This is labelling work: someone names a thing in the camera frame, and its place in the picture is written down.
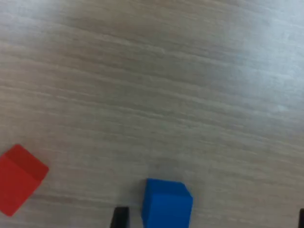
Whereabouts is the blue cube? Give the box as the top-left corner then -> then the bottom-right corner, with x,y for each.
141,178 -> 194,228

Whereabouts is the red cube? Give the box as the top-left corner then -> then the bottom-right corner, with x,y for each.
0,144 -> 50,217

